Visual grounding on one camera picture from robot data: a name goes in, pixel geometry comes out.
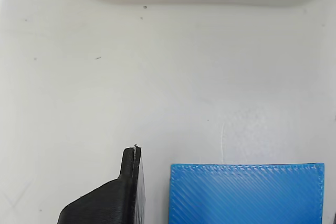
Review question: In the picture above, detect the blue plastic block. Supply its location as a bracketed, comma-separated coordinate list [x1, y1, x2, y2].
[169, 162, 325, 224]

